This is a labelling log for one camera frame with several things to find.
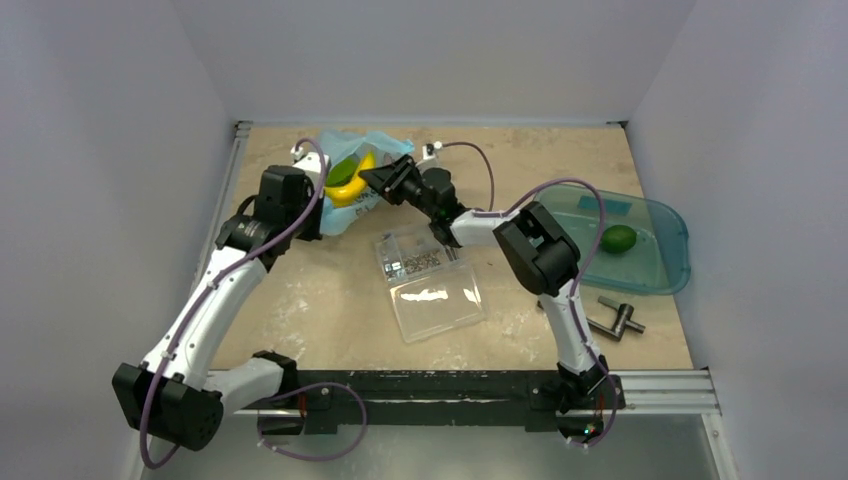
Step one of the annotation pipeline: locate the yellow fake banana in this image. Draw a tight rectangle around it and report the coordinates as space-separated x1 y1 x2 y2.
324 151 376 208

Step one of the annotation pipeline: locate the light blue plastic bag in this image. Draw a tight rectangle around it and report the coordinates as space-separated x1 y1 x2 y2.
318 130 414 236

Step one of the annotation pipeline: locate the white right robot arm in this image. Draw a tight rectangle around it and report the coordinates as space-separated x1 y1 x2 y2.
358 156 621 413

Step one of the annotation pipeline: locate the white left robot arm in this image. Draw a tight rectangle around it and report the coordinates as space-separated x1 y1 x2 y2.
112 163 326 457

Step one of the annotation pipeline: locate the green fake fruit in bag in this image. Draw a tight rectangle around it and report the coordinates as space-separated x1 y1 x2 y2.
326 156 360 187

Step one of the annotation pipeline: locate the green fake lime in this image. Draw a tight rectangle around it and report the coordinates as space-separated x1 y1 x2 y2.
599 225 638 255

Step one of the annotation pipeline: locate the clear plastic screw box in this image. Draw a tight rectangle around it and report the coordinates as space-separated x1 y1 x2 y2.
374 225 487 343

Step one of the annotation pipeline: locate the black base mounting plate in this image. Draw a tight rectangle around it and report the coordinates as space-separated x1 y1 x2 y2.
242 370 626 437

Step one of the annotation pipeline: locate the teal plastic tray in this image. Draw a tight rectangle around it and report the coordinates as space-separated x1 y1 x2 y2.
534 184 691 295

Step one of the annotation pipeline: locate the dark metal crank tool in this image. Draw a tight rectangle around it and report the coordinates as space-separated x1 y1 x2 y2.
587 296 646 342

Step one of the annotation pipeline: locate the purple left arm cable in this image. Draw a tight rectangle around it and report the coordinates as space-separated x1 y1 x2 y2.
137 137 368 471

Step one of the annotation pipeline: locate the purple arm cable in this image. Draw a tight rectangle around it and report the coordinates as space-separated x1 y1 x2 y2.
423 140 623 450
137 137 368 471

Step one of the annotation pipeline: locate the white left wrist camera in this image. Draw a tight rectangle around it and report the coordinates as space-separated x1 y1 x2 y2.
290 147 332 191

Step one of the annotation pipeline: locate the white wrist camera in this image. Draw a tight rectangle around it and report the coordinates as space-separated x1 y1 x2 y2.
290 147 332 191
421 141 443 162

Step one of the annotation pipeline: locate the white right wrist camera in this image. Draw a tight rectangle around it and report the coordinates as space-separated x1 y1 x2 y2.
421 141 443 162

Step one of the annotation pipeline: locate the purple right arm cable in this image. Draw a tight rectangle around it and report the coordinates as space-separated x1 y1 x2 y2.
423 140 623 450

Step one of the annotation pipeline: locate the aluminium frame rail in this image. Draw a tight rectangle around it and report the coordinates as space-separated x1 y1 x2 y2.
137 369 721 417

